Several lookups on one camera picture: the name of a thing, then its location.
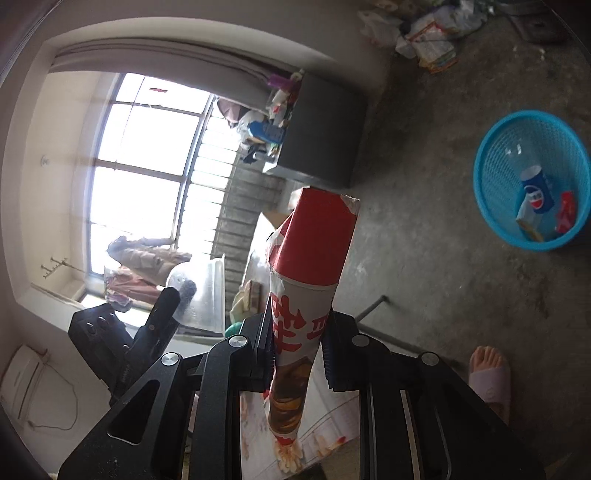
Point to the pink hanging garment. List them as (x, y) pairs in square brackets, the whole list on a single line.
[(131, 288)]

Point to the beige hanging puffer coat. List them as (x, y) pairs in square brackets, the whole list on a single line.
[(143, 256)]

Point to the grey cabinet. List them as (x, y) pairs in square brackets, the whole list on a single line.
[(323, 134)]

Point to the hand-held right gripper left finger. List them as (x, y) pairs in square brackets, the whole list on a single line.
[(258, 355)]

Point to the person's foot in slipper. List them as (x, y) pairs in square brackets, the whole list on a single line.
[(489, 383)]

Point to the white air conditioner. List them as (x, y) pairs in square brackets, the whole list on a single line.
[(21, 385)]

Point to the large glass window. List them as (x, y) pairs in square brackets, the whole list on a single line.
[(138, 147)]

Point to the small red wrapper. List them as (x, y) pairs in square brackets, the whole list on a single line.
[(565, 212)]

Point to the metal window railing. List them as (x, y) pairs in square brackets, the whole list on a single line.
[(240, 217)]

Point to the floral tablecloth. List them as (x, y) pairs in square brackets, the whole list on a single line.
[(207, 295)]

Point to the clear plastic bottle blue label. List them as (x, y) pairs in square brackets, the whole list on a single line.
[(538, 196)]

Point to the grey curtain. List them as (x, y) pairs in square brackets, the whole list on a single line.
[(184, 62)]

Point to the blue plastic wastebasket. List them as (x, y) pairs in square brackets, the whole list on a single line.
[(498, 138)]

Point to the pile of floor litter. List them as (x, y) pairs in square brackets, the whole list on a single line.
[(434, 41)]

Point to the metal coat hooks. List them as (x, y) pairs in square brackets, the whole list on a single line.
[(55, 266)]

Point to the pile of household clutter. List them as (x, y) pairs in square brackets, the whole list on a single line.
[(277, 106)]

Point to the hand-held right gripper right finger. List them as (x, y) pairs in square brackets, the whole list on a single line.
[(339, 364)]

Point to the purple cup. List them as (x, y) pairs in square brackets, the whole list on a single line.
[(279, 82)]

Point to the grey metal table leg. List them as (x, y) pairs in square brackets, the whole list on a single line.
[(371, 308)]

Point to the red and white snack bag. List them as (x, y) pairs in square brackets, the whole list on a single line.
[(314, 240)]

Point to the blue detergent bottle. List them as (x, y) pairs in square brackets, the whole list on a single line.
[(270, 133)]

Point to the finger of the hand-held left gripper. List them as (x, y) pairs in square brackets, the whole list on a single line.
[(159, 314)]

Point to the small teal box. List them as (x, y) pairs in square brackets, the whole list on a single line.
[(526, 217)]

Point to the white plastic bag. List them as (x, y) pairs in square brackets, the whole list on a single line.
[(378, 25)]

